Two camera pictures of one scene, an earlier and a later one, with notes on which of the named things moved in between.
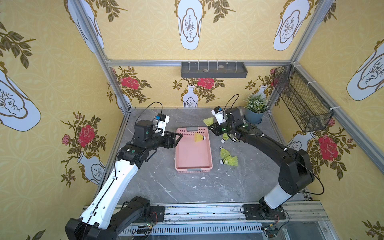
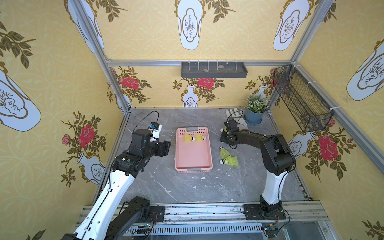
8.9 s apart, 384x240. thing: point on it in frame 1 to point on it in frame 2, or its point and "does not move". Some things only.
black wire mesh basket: (307, 106) does not move
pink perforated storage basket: (192, 157) does not move
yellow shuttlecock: (198, 138) does not move
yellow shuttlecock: (209, 121) to (187, 138)
